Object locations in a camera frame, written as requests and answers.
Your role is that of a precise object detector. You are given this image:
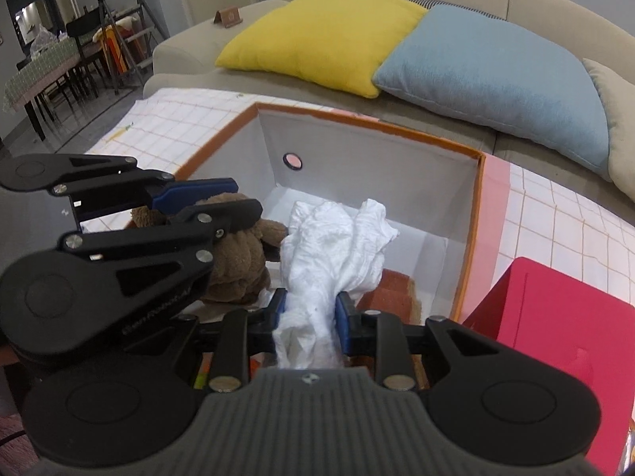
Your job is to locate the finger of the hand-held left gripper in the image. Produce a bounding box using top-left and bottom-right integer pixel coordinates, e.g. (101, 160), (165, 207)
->
(50, 155), (240, 215)
(60, 198), (264, 269)

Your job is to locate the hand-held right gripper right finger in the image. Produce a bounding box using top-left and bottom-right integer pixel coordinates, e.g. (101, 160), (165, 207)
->
(335, 292), (503, 392)

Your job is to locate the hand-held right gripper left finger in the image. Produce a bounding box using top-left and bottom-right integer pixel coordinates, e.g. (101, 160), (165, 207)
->
(208, 289), (289, 392)

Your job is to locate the brown plush toy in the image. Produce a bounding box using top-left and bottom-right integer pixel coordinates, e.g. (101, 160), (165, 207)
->
(131, 192), (289, 304)

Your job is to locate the brown sponge block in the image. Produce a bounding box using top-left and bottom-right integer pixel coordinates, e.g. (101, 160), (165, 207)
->
(356, 268), (431, 390)

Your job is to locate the white cloth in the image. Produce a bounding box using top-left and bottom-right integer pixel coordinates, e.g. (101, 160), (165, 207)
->
(273, 198), (400, 370)

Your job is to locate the orange cardboard box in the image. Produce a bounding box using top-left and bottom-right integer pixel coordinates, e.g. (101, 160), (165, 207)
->
(173, 102), (487, 392)

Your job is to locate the beige sofa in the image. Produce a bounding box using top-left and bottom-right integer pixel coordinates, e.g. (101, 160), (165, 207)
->
(144, 0), (635, 204)

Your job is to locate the pink rug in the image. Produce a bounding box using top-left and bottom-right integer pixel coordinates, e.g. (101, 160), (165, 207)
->
(0, 401), (35, 462)

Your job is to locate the black dining chair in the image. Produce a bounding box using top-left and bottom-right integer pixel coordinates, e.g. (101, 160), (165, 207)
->
(64, 12), (114, 101)

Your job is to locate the metal step ladder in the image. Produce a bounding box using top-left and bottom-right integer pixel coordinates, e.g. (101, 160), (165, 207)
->
(94, 0), (170, 96)

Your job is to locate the yellow pillow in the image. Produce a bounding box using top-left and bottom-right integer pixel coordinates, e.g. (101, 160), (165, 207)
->
(215, 0), (428, 99)

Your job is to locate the dining table with checked cloth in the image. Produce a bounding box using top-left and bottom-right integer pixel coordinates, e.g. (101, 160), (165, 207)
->
(4, 38), (86, 142)

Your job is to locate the red lidded clear box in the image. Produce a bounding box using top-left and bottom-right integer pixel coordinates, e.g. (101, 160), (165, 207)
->
(461, 257), (635, 459)

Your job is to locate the blue pillow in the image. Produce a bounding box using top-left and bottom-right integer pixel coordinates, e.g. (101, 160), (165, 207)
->
(372, 6), (612, 175)

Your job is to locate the grey striped cushion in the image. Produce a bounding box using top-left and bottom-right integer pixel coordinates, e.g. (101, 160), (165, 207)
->
(392, 0), (508, 21)

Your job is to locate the grey-green pillow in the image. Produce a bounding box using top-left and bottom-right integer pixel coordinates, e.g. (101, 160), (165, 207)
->
(582, 58), (635, 200)

